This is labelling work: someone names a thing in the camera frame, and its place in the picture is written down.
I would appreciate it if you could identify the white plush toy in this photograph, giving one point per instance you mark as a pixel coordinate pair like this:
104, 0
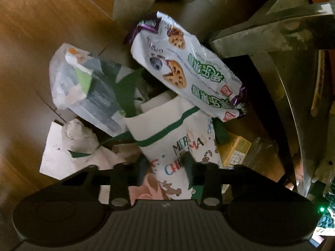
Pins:
324, 170

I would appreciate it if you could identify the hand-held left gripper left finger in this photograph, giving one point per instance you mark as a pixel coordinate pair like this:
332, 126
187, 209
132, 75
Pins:
123, 177

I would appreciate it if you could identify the white cookie print snack packet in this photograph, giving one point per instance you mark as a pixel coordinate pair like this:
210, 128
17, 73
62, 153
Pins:
172, 65

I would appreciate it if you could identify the green knitted blanket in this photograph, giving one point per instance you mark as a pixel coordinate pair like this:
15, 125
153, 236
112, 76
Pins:
328, 219

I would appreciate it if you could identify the white paper sheet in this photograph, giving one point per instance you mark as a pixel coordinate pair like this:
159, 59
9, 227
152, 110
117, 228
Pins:
52, 159

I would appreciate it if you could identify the crumpled white tissue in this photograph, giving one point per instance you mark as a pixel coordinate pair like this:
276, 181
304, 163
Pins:
78, 138

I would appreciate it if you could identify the pink paper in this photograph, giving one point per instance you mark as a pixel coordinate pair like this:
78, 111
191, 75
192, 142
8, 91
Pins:
146, 188

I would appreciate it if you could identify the clear plastic bag with box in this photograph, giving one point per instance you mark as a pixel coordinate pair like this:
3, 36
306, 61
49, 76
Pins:
78, 89

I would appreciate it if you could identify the brown crumpled paper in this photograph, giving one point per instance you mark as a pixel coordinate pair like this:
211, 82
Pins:
125, 153

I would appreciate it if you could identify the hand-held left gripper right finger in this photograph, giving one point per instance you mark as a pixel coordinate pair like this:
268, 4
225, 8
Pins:
199, 174

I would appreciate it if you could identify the yellow box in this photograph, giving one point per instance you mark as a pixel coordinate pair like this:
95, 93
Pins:
235, 149

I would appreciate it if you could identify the grey metal bin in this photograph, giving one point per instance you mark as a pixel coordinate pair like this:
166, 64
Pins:
261, 31

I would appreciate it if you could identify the white cardboard piece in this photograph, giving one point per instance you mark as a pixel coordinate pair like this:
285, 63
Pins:
154, 102

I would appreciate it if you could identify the white printed bag green trim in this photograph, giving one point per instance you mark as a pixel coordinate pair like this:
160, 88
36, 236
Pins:
167, 125

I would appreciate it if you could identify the grey furniture leg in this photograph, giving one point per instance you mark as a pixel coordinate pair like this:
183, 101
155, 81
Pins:
206, 18
133, 2

